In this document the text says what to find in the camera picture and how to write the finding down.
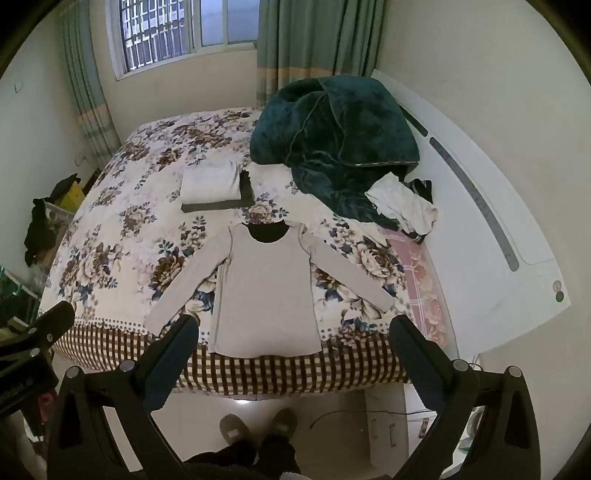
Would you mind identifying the beige long-sleeve shirt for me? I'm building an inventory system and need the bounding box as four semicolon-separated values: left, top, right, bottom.
143;224;394;358

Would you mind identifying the floral bed cover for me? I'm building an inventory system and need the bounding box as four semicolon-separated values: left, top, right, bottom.
41;108;414;399

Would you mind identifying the pink floral pillow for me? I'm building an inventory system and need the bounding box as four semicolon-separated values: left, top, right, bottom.
383;230;456;351

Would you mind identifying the yellow box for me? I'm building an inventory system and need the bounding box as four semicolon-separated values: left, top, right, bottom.
55;181;85;213

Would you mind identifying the white bed headboard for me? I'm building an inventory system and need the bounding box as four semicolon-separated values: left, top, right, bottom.
372;70;571;359

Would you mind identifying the right grey slipper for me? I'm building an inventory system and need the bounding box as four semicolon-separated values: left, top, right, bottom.
270;408;297;439

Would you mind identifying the folded white garment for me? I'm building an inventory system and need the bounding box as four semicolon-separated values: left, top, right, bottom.
180;160;240;205

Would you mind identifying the black garment by headboard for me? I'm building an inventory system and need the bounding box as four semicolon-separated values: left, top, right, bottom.
404;178;434;204

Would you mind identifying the crumpled white cloth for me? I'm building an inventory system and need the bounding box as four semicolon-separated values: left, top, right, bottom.
365;173;439;236

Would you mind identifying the left green curtain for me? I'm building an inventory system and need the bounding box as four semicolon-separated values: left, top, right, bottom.
57;1;121;169

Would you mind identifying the green curtain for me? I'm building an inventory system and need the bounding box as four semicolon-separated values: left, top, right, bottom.
57;1;121;169
256;0;387;106

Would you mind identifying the dark green plush blanket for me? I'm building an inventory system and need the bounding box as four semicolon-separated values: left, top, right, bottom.
249;76;420;230

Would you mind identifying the window with metal grille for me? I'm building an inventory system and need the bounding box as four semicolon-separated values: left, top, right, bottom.
105;0;259;80

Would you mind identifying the right green curtain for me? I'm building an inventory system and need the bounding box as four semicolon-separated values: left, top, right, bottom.
256;0;387;106

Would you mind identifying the black cable on floor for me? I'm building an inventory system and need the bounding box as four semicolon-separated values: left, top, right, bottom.
308;407;431;430

